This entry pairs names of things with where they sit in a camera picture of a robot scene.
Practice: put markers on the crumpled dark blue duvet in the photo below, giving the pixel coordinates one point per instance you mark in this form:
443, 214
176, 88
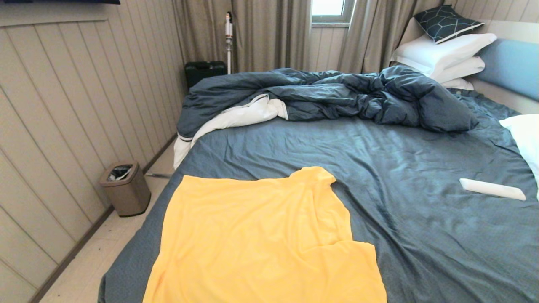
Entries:
337, 92

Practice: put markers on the thin metal rod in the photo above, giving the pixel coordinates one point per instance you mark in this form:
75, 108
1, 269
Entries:
158, 174

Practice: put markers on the yellow t-shirt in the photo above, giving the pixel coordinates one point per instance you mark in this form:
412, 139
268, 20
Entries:
252, 235

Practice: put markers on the narrow beige curtain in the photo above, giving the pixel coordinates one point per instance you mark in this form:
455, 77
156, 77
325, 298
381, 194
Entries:
370, 33

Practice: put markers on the large white pillow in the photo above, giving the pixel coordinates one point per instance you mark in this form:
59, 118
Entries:
442, 50

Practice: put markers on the brown metal trash bin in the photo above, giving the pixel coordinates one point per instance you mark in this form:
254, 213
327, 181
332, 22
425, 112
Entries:
126, 195

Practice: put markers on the window with grey frame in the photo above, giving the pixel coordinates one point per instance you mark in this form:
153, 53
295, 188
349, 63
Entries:
328, 7

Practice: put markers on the dark blue bed sheet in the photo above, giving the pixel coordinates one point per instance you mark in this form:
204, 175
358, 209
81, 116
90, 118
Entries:
294, 143

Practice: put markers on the dark geometric pattern cushion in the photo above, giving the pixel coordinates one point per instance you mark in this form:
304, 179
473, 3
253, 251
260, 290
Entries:
446, 23

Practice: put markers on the small white pillow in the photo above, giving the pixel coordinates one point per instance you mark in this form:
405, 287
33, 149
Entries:
459, 84

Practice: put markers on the flat white pillow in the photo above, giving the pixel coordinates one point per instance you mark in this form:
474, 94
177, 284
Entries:
463, 69

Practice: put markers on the dark green hard case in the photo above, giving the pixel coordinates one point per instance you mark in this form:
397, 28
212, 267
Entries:
204, 71

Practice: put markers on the white duvet lining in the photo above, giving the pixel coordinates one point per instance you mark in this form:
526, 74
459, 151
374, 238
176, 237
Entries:
236, 118

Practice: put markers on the long white remote control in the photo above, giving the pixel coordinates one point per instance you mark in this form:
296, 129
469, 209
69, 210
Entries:
490, 188

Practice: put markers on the wide beige curtain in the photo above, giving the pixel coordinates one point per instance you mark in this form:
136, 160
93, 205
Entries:
269, 33

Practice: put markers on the white stick vacuum cleaner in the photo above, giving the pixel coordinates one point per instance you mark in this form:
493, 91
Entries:
229, 38

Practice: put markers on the beige headboard frame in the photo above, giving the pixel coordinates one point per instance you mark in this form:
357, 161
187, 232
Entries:
513, 29

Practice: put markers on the light blue headboard pad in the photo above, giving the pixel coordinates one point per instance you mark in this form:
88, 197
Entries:
513, 67

